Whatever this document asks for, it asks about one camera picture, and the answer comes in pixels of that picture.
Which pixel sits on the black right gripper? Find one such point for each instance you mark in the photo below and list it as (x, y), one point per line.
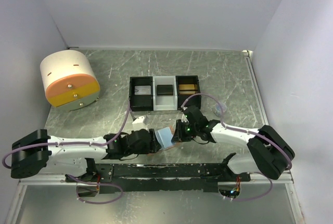
(179, 136)

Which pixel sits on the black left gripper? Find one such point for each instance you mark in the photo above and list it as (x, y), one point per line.
(152, 146)

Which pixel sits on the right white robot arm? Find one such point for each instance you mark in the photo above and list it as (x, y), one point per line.
(268, 153)

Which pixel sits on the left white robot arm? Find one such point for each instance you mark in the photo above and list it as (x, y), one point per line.
(40, 153)

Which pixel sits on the gold card in tray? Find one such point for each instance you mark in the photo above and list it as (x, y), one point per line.
(187, 89)

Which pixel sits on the black card in tray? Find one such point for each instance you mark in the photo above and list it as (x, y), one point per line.
(165, 90)

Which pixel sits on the white card in tray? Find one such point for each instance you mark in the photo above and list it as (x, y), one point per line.
(142, 90)

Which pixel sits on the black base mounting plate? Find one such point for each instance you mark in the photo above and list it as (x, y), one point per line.
(203, 176)

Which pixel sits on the black white three-compartment tray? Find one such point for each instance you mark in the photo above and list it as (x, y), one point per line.
(154, 102)

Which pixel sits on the small clear plastic cup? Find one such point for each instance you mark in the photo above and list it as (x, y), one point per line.
(220, 110)

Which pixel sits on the white orange drawer cabinet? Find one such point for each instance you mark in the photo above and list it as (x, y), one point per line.
(69, 81)

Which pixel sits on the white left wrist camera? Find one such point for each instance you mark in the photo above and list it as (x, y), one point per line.
(140, 123)

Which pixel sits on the white aluminium corner rail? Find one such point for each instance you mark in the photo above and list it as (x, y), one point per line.
(248, 55)

